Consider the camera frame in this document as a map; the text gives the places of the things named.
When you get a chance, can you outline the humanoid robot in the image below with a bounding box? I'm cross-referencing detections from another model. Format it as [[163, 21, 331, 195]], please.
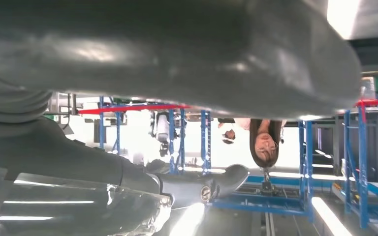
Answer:
[[148, 110, 172, 158]]

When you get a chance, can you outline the blue rack red beam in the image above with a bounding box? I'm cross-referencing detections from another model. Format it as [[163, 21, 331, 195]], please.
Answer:
[[77, 95, 213, 177], [343, 97, 378, 230]]

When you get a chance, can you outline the person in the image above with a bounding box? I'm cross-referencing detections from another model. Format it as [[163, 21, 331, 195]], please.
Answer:
[[218, 117, 252, 146], [248, 118, 287, 169]]

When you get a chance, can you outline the ceiling light strip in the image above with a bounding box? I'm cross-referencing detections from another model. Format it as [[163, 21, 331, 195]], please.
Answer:
[[310, 196, 354, 236]]

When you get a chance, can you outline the blue metal frame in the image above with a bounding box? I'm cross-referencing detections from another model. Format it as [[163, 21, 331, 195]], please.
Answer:
[[208, 119, 315, 218]]

